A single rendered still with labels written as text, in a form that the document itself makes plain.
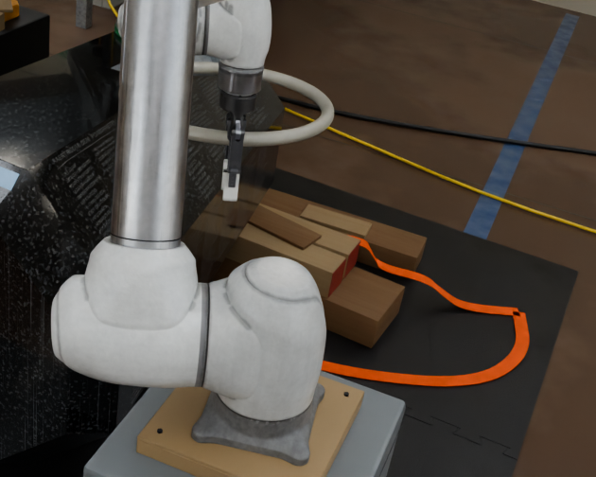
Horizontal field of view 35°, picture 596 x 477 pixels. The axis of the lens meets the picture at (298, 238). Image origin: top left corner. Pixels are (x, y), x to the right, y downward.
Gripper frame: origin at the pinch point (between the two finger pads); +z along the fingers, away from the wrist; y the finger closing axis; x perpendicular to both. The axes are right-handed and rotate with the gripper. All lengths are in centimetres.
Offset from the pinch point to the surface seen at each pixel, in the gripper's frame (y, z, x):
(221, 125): 57, 10, -2
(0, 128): 20, -1, 49
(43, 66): 55, -3, 44
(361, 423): -62, 14, -19
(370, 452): -68, 15, -19
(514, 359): 59, 85, -104
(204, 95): 61, 3, 3
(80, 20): 319, 59, 52
